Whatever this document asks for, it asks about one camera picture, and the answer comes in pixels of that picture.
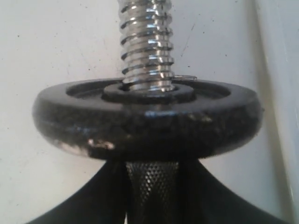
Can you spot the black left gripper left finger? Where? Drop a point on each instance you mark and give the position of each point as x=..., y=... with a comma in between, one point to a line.
x=102, y=200

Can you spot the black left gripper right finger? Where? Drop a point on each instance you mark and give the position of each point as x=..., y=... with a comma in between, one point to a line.
x=202, y=199

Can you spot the chrome threaded dumbbell bar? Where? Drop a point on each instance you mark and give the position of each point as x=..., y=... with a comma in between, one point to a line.
x=146, y=32

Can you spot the black weight plate right end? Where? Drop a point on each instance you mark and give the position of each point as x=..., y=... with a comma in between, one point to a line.
x=102, y=119

